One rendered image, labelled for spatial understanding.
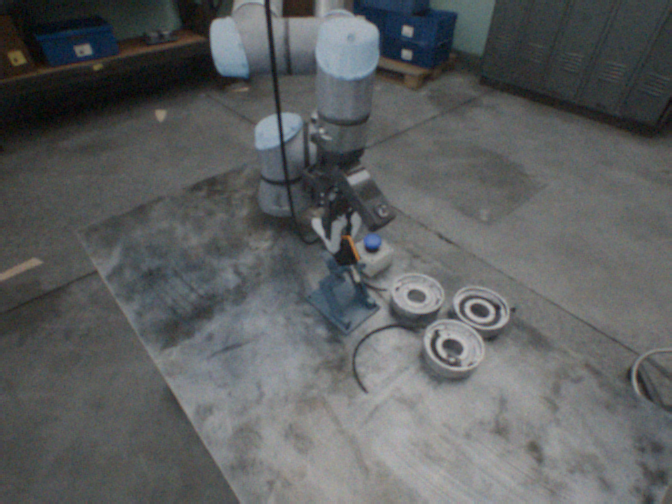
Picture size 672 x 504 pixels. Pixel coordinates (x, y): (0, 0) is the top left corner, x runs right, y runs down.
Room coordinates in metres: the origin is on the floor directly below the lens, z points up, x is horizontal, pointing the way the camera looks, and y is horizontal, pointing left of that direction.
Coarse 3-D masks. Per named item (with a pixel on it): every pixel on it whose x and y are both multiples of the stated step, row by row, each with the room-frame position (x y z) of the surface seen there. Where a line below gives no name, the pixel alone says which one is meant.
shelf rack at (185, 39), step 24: (0, 0) 2.92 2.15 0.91; (192, 0) 4.00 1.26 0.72; (120, 48) 3.58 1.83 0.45; (144, 48) 3.58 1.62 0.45; (168, 48) 3.59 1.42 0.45; (192, 48) 3.71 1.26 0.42; (48, 72) 3.00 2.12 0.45; (72, 72) 3.06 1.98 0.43; (96, 72) 3.17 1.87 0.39; (120, 72) 3.29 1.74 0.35; (216, 72) 3.84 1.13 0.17; (0, 96) 2.74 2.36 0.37; (0, 144) 2.63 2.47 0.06
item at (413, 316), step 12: (408, 276) 0.57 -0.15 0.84; (420, 276) 0.57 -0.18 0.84; (396, 288) 0.54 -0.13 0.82; (408, 288) 0.54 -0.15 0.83; (420, 288) 0.54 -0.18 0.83; (432, 288) 0.54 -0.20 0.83; (396, 300) 0.50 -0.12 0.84; (408, 300) 0.51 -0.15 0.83; (396, 312) 0.50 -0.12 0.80; (408, 312) 0.47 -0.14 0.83; (420, 312) 0.47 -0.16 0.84; (432, 312) 0.47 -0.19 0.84
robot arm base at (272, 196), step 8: (264, 184) 0.86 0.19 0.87; (272, 184) 0.84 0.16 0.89; (280, 184) 0.84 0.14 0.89; (296, 184) 0.85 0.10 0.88; (264, 192) 0.85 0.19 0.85; (272, 192) 0.84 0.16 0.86; (280, 192) 0.84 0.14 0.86; (296, 192) 0.85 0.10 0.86; (264, 200) 0.84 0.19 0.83; (272, 200) 0.83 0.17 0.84; (280, 200) 0.84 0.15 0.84; (296, 200) 0.84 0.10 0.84; (304, 200) 0.85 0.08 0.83; (264, 208) 0.84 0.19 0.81; (272, 208) 0.83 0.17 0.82; (280, 208) 0.82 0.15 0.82; (288, 208) 0.82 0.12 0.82; (296, 208) 0.83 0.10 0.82; (304, 208) 0.85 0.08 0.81
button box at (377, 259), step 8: (360, 248) 0.65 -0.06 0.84; (368, 248) 0.64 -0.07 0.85; (376, 248) 0.64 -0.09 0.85; (384, 248) 0.64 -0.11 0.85; (392, 248) 0.65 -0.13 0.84; (360, 256) 0.62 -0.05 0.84; (368, 256) 0.62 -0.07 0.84; (376, 256) 0.62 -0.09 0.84; (384, 256) 0.62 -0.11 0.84; (392, 256) 0.64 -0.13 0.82; (368, 264) 0.60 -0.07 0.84; (376, 264) 0.60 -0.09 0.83; (384, 264) 0.62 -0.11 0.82; (368, 272) 0.60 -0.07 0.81; (376, 272) 0.61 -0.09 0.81
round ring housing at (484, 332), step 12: (468, 288) 0.53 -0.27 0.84; (480, 288) 0.53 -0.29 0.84; (456, 300) 0.51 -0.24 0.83; (480, 300) 0.51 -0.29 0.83; (492, 300) 0.51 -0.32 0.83; (456, 312) 0.47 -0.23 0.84; (468, 312) 0.48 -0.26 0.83; (480, 312) 0.50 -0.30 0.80; (492, 312) 0.48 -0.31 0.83; (504, 312) 0.48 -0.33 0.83; (468, 324) 0.44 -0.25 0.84; (504, 324) 0.44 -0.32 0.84; (480, 336) 0.43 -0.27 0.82
